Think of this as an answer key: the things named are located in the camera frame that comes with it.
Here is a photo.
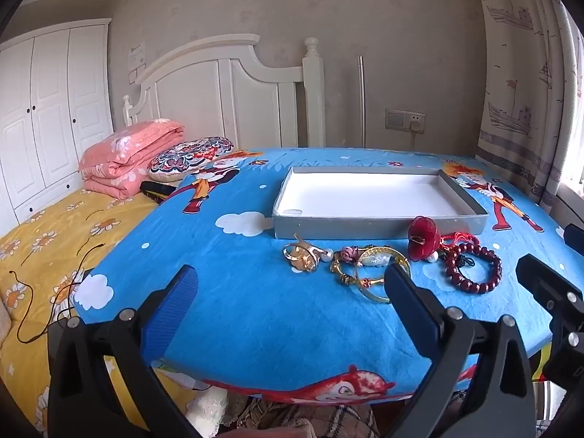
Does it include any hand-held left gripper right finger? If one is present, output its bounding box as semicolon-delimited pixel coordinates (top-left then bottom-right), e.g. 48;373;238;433
384;262;537;438

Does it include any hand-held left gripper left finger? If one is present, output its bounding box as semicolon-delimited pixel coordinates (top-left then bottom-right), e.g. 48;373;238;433
48;264;215;438

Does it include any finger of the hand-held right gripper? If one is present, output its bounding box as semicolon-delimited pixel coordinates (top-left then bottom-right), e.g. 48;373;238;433
563;224;584;256
517;254;584;377

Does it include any gold bangle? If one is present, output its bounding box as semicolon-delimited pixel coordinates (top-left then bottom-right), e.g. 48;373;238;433
353;249;411;304

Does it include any dark red bead bracelet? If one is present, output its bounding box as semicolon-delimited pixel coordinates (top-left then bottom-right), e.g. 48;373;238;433
445;242;503;295

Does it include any jade pendant with pink knot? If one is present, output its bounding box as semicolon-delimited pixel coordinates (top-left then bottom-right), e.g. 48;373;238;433
341;245;394;269

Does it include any red flower hair clip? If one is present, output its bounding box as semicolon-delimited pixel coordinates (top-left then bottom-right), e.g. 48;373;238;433
407;216;442;261

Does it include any gold bamboo-link bracelet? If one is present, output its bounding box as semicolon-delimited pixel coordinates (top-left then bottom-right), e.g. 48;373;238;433
331;247;379;287

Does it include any red cord bracelet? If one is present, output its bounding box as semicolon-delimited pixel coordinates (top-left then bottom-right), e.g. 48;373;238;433
438;232;487;249

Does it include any grey cardboard box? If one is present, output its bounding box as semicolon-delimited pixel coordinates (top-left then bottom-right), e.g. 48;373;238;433
272;166;490;241

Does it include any gold ring ornament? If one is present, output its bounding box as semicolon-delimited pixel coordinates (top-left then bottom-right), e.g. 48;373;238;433
282;234;322;274

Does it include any blue cartoon printed tablecloth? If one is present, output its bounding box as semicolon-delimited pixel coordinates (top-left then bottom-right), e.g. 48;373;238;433
73;146;584;404

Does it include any window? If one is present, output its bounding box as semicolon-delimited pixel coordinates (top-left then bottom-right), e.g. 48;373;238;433
560;14;584;201

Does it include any white lace cloth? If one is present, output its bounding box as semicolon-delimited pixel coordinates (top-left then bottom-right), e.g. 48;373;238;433
185;390;229;438

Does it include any yellow floral bedsheet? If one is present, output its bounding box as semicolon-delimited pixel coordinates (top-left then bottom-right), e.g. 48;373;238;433
0;182;215;438

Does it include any patterned round pillow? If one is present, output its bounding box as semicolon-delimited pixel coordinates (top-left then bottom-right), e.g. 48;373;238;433
147;136;235;183

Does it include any plaid cloth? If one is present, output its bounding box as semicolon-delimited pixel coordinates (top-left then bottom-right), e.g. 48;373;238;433
223;392;379;438

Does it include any pink folded quilt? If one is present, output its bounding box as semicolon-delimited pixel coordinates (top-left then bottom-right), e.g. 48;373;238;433
78;119;185;200

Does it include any ship printed curtain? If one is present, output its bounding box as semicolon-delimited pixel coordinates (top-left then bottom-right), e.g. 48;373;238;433
472;0;584;206

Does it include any white wooden headboard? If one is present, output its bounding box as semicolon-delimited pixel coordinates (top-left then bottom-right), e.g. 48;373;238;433
122;34;326;149

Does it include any metal pole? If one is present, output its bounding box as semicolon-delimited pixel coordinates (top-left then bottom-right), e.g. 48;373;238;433
357;56;367;147

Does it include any white wardrobe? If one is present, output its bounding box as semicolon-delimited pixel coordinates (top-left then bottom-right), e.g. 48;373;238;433
0;18;114;238

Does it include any thin black cable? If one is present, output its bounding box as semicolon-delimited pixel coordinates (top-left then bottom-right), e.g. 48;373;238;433
9;243;105;343

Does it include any black strap object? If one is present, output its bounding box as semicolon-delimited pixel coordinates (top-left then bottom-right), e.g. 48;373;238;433
139;181;176;205

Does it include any wall socket panel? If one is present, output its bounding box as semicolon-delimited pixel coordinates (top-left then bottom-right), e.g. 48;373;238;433
385;108;426;134

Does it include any paper note on wall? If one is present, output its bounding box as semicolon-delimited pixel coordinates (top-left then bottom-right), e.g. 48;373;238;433
128;42;147;84

